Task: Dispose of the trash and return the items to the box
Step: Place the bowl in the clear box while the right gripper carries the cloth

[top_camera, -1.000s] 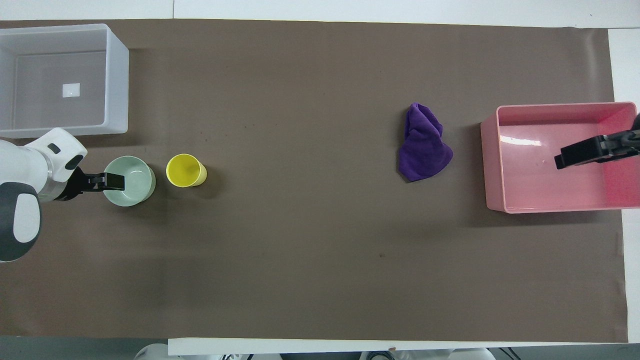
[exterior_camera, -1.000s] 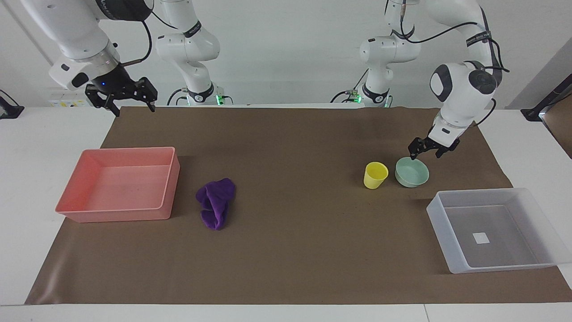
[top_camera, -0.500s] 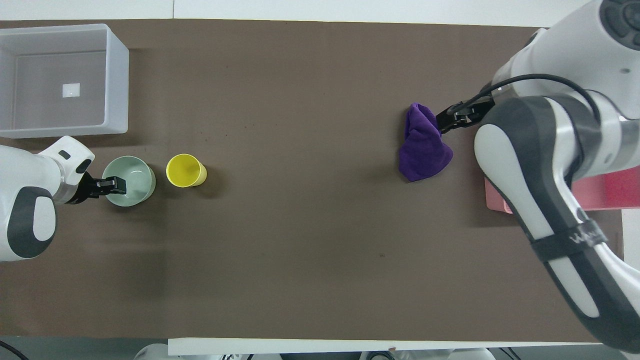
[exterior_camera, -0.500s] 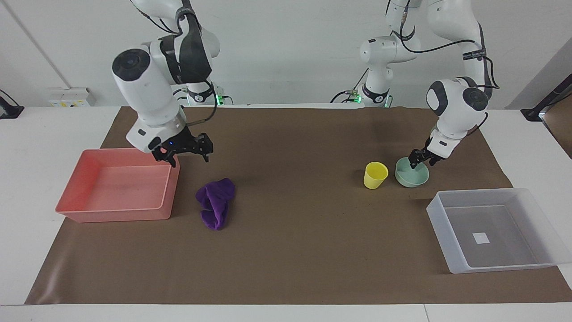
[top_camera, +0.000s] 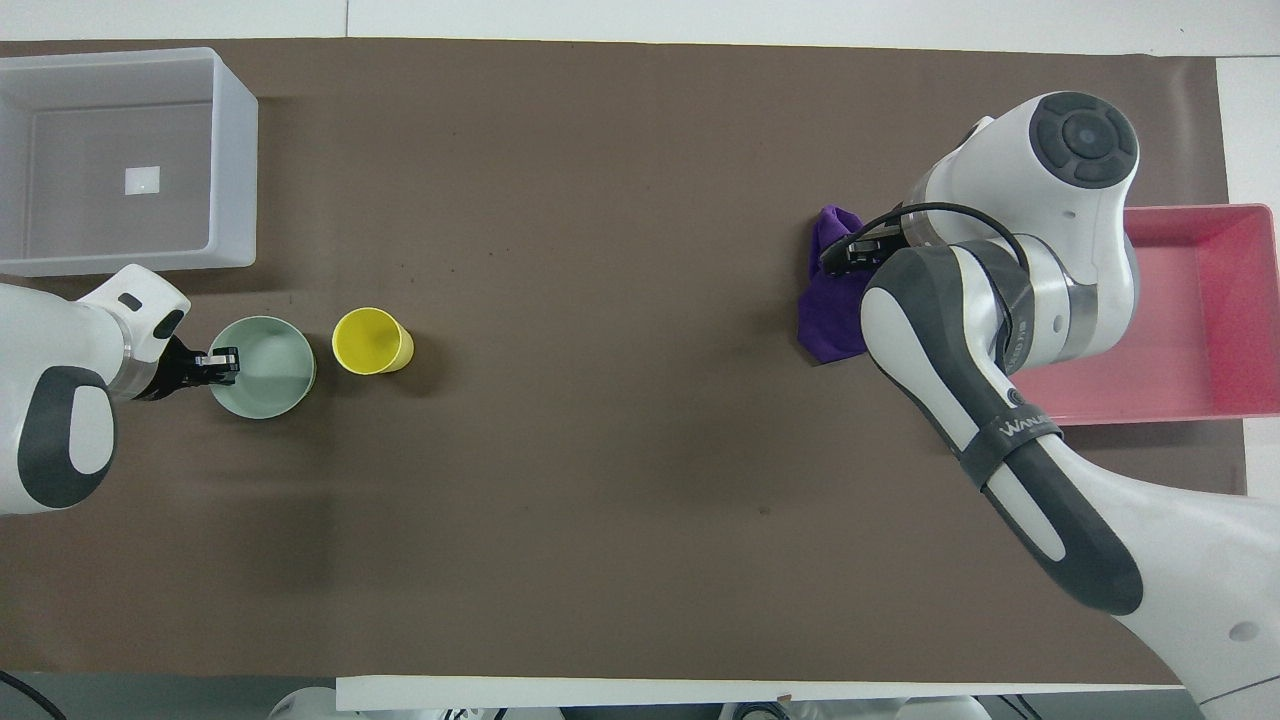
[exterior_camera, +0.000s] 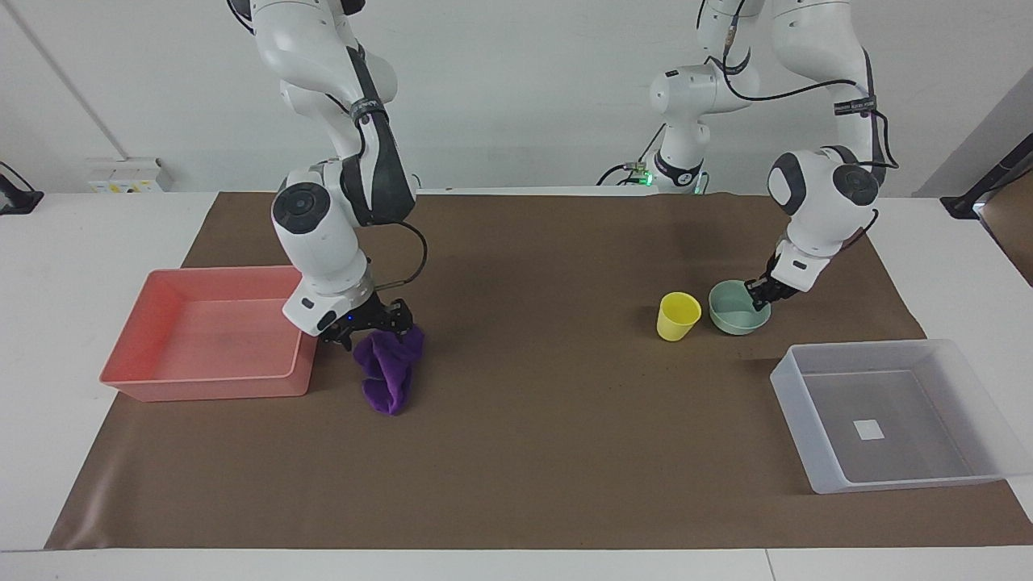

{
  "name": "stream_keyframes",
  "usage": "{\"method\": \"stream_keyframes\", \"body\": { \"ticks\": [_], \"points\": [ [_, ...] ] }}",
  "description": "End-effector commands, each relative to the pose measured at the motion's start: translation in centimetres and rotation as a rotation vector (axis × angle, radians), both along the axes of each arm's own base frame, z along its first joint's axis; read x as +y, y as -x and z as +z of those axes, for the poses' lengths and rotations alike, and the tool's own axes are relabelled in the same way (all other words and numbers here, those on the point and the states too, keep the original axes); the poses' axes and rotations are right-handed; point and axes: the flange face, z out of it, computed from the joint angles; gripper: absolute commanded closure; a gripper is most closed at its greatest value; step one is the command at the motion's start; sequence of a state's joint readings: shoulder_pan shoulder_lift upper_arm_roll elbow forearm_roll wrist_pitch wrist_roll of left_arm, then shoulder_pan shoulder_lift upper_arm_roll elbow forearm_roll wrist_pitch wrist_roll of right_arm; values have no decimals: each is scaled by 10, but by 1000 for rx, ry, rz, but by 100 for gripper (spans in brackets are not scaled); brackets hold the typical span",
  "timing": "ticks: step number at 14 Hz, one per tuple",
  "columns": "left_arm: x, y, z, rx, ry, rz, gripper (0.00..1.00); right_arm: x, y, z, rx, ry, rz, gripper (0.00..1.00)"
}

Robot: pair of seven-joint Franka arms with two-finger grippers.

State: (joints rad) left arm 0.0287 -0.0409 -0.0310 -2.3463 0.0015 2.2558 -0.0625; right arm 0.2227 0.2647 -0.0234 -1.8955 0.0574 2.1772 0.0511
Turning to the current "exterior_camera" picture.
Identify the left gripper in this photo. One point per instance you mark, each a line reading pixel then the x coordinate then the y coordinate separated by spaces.
pixel 781 284

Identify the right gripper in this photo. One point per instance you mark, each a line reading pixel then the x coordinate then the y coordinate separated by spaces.
pixel 353 322

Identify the pale green bowl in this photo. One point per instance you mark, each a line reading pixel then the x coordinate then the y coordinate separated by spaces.
pixel 730 316

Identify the purple cloth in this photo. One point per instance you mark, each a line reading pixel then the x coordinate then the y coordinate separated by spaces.
pixel 389 369

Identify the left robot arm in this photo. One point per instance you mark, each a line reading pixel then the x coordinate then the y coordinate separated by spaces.
pixel 815 202

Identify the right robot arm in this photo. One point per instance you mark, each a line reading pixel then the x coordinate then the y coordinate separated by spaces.
pixel 323 234

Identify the clear plastic box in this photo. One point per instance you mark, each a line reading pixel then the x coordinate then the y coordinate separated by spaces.
pixel 896 420

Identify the yellow plastic cup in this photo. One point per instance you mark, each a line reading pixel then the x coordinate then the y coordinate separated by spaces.
pixel 676 319

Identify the pink plastic tray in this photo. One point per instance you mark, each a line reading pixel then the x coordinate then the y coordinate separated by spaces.
pixel 210 339

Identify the black stand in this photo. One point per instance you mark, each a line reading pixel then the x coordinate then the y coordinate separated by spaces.
pixel 989 179
pixel 16 198

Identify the brown board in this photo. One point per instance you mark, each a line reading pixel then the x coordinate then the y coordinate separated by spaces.
pixel 1013 230

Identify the white wall socket box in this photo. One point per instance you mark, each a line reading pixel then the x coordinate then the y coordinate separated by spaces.
pixel 129 174

